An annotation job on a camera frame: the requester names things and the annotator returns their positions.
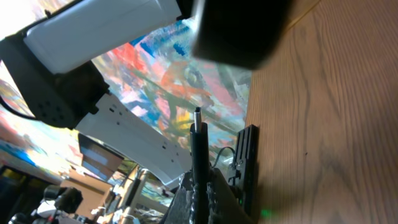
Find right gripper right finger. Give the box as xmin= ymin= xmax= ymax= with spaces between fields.
xmin=206 ymin=168 xmax=253 ymax=224

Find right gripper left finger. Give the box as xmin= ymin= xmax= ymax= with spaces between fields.
xmin=159 ymin=172 xmax=197 ymax=224

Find black USB charging cable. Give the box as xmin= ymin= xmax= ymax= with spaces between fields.
xmin=189 ymin=106 xmax=212 ymax=224

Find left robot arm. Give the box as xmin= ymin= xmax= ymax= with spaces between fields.
xmin=1 ymin=0 xmax=292 ymax=188

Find colourful abstract wall painting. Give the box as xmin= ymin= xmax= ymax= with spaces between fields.
xmin=1 ymin=20 xmax=251 ymax=188

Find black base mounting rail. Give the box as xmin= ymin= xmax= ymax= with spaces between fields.
xmin=227 ymin=124 xmax=259 ymax=215

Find cluttered background workbench items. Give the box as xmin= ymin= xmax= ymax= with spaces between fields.
xmin=1 ymin=134 xmax=167 ymax=223

